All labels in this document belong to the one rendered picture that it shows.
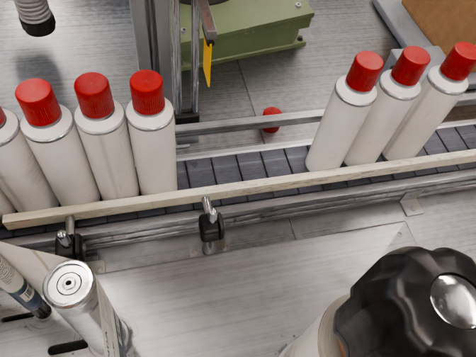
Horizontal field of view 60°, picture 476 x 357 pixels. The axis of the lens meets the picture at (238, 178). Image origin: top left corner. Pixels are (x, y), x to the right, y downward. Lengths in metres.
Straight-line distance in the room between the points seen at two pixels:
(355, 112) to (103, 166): 0.30
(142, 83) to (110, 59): 0.43
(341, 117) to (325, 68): 0.36
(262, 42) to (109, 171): 0.46
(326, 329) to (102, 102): 0.29
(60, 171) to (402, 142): 0.46
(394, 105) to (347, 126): 0.06
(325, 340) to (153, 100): 0.27
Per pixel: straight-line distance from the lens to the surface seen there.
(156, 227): 0.57
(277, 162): 0.62
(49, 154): 0.47
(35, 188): 0.53
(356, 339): 0.28
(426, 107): 0.60
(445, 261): 0.26
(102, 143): 0.46
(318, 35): 0.95
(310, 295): 0.54
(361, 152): 0.61
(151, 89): 0.42
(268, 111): 0.71
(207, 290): 0.52
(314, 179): 0.58
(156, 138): 0.45
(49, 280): 0.35
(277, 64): 0.85
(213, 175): 0.60
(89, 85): 0.43
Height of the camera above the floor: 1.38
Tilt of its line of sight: 56 degrees down
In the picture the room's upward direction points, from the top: 10 degrees clockwise
